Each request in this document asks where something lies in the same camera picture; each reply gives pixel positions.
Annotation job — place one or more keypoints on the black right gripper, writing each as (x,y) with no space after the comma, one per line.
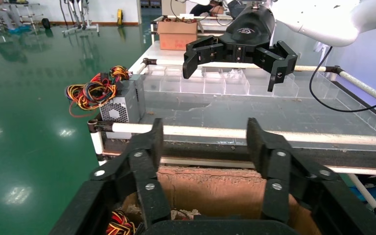
(246,32)

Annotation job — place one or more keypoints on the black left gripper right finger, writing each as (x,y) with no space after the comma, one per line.
(275,168)

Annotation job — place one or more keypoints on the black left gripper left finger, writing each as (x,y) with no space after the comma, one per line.
(142,175)

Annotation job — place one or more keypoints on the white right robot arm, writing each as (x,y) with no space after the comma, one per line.
(321,22)

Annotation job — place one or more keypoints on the clear acrylic compartment organizer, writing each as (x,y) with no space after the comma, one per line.
(214,86)

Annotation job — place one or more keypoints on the white pipe shelf rack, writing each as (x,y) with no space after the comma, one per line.
(207,25)

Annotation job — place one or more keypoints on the frayed cardboard divider insert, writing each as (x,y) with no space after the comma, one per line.
(184,214)

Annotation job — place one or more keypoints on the person in dark clothes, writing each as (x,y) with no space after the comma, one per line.
(204,9)

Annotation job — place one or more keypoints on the worn brown cardboard box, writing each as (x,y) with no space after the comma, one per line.
(207,191)

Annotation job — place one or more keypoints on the clean brown cardboard box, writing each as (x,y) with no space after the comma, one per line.
(176,35)

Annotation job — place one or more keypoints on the white fan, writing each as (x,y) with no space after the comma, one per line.
(320,52)

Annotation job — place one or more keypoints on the white wheeled metal stand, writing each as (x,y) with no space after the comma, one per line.
(77,29)

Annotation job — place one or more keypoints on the black wheel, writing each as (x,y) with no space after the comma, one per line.
(46,23)

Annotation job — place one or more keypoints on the white metal step rack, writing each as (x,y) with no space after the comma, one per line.
(29,14)

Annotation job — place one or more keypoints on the seated person grey trousers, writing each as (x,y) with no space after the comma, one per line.
(0,13)

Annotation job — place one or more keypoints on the clear acrylic side wall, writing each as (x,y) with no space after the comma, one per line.
(363,113)

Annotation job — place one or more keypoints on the yellow object at wall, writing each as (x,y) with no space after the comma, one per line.
(120,17)

